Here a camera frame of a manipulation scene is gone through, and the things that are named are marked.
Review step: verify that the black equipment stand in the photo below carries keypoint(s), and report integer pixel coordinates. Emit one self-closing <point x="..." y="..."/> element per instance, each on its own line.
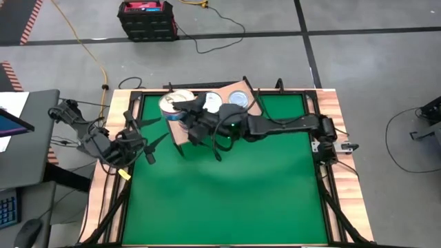
<point x="430" y="117"/>

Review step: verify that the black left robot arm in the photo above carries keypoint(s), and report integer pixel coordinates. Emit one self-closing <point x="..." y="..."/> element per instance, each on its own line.
<point x="93" y="141"/>

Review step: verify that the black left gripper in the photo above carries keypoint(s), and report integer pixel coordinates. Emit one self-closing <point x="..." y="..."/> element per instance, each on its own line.
<point x="131" y="146"/>

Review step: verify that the pale lid tuna can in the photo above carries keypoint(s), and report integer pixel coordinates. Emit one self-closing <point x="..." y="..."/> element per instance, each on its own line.
<point x="167" y="103"/>

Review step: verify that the pink blue label tuna can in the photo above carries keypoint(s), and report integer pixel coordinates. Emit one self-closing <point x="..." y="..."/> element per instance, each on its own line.
<point x="187" y="94"/>

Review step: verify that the silver lid tuna can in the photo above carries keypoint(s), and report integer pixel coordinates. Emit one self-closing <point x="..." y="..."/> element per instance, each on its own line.
<point x="238" y="99"/>

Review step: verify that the wooden shelf with black legs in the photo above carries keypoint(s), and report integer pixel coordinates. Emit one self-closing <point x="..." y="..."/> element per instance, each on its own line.
<point x="255" y="103"/>

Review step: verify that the black keyboard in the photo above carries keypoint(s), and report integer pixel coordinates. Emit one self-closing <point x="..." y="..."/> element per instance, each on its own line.
<point x="7" y="210"/>

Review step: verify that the black computer mouse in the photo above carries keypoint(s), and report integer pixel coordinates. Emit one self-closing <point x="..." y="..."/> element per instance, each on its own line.
<point x="27" y="233"/>

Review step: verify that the black table frame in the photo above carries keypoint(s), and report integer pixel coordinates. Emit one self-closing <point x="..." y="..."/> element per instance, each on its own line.
<point x="341" y="213"/>

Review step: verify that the white paper sheet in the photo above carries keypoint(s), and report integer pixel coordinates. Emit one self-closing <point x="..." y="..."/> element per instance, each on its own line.
<point x="13" y="103"/>

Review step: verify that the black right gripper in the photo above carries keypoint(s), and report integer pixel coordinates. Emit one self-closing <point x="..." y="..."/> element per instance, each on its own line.
<point x="217" y="122"/>

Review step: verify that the grey desk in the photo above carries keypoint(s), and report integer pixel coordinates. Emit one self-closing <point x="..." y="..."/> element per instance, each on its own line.
<point x="34" y="144"/>

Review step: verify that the laptop screen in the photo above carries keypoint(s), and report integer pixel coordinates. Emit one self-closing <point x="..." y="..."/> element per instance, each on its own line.
<point x="13" y="125"/>

